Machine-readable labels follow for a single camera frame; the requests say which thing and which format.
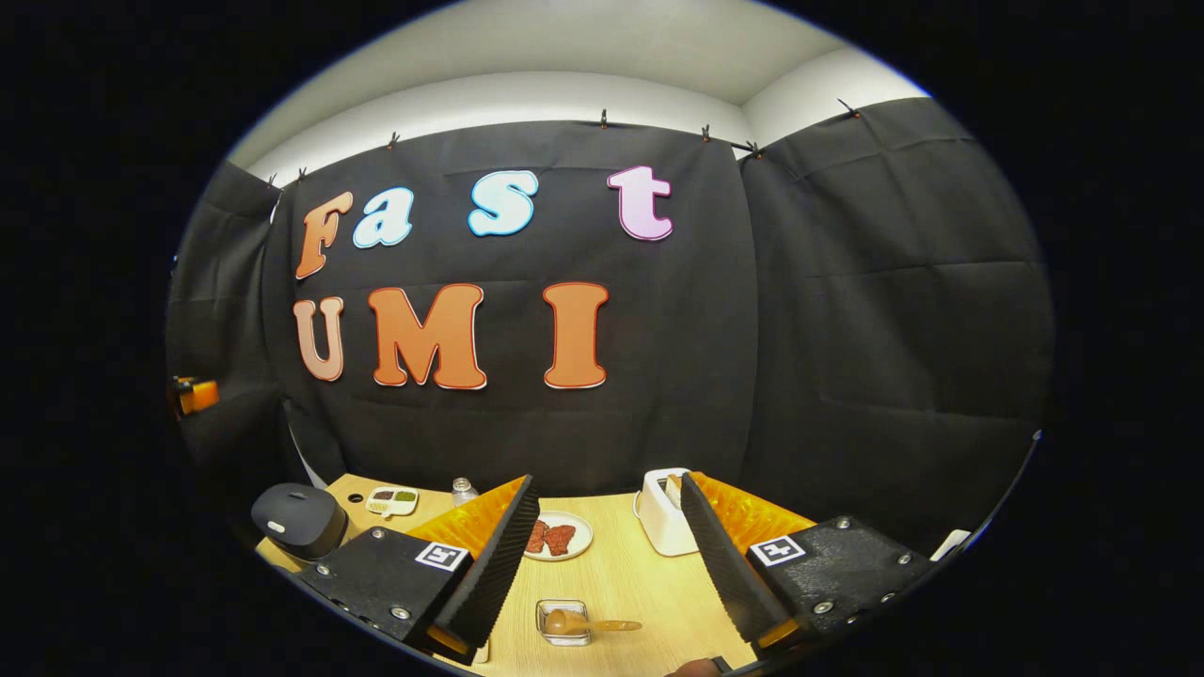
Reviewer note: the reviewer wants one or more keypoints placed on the white three-compartment bean dish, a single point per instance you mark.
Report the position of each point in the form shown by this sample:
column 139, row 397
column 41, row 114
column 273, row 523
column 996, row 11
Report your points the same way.
column 391, row 501

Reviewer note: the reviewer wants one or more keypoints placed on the dark grey rice cooker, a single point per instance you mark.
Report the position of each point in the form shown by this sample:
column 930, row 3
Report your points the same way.
column 296, row 517

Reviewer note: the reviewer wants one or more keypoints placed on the black backdrop cloth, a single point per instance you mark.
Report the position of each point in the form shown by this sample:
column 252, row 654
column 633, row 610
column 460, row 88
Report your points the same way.
column 847, row 329

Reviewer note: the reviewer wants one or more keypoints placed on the white rectangular tray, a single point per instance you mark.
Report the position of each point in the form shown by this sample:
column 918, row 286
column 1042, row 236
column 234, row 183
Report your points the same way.
column 482, row 651

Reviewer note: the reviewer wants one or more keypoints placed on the red meat piece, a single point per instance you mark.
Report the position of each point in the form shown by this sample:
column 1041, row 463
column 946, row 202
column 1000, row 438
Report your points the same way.
column 536, row 536
column 560, row 539

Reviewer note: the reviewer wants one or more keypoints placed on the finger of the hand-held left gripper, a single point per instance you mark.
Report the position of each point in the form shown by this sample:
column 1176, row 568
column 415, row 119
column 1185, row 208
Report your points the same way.
column 196, row 396

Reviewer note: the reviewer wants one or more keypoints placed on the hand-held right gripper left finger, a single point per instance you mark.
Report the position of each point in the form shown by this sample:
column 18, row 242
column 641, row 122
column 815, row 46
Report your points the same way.
column 484, row 583

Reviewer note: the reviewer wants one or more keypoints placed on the clear plastic drink bottle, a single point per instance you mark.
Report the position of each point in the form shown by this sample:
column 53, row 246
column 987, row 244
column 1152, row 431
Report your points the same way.
column 464, row 491

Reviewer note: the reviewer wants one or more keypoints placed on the toasted bread slice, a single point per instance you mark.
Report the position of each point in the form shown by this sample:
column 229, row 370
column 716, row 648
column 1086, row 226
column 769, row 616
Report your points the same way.
column 673, row 485

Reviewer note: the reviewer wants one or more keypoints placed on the white toaster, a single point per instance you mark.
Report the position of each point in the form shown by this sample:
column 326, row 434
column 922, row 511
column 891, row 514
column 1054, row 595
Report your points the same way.
column 658, row 517

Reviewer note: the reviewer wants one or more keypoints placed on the white round plate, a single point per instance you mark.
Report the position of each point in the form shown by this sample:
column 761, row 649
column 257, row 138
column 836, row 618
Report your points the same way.
column 583, row 538

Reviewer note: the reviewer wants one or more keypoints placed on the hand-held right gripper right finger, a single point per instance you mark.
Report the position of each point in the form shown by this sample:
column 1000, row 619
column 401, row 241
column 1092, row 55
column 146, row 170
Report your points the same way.
column 729, row 574

